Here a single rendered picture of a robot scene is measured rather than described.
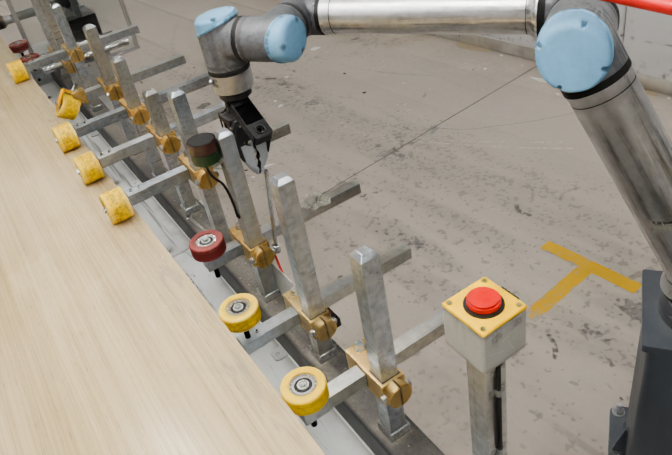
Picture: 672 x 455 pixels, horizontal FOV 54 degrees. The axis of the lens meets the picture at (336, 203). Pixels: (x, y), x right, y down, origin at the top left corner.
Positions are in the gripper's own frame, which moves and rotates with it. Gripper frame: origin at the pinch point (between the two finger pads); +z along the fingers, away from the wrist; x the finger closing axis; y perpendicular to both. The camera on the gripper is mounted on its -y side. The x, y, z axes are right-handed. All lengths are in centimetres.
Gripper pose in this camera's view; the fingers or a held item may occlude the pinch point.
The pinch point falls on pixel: (259, 169)
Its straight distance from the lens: 152.2
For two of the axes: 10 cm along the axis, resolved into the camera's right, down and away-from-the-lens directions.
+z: 1.6, 8.1, 5.7
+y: -5.5, -4.1, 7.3
